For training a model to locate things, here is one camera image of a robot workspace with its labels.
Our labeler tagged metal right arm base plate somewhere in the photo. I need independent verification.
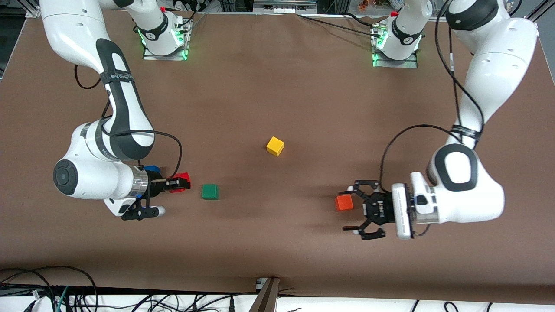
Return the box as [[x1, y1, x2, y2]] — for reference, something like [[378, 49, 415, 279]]
[[143, 19, 190, 61]]

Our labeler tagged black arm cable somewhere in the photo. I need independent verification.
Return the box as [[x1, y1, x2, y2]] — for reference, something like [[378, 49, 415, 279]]
[[74, 65, 183, 178], [379, 0, 484, 191]]

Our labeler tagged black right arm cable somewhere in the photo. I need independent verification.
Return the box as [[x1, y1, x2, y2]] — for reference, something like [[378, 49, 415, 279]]
[[74, 65, 183, 178]]

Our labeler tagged short black base cable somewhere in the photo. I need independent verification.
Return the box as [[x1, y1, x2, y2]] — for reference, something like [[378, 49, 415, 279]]
[[343, 12, 378, 27]]

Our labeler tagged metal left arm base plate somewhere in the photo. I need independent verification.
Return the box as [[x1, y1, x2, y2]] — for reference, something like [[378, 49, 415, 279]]
[[372, 26, 419, 68]]

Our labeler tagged grey metal camera post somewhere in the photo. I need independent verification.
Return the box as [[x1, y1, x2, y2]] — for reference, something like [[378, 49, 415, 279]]
[[248, 277, 281, 312]]

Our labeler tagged teal floor cable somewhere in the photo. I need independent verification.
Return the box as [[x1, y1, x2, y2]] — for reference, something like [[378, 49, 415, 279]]
[[55, 285, 70, 312]]

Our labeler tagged white power strip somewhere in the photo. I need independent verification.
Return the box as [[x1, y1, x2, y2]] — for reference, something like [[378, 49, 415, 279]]
[[253, 0, 317, 14]]

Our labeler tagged brown paper table cover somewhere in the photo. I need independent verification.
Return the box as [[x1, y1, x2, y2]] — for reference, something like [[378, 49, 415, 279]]
[[0, 9, 555, 304]]

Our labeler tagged yellow wooden block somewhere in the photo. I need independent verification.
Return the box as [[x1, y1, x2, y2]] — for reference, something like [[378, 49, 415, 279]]
[[266, 136, 285, 157]]

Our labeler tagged black looping floor cable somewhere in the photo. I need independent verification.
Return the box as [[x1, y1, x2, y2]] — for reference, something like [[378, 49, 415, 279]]
[[0, 265, 98, 312]]

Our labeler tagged long black base cable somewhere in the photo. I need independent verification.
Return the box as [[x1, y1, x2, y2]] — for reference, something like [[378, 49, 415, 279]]
[[297, 13, 382, 37]]

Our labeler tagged aluminium corner frame profile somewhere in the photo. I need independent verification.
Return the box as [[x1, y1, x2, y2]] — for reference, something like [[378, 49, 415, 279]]
[[527, 0, 555, 22]]

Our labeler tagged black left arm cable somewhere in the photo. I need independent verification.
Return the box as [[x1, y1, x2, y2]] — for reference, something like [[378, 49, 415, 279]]
[[379, 0, 484, 191]]

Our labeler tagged red wooden block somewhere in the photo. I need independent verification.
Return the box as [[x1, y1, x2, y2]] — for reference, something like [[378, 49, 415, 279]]
[[169, 172, 192, 193]]

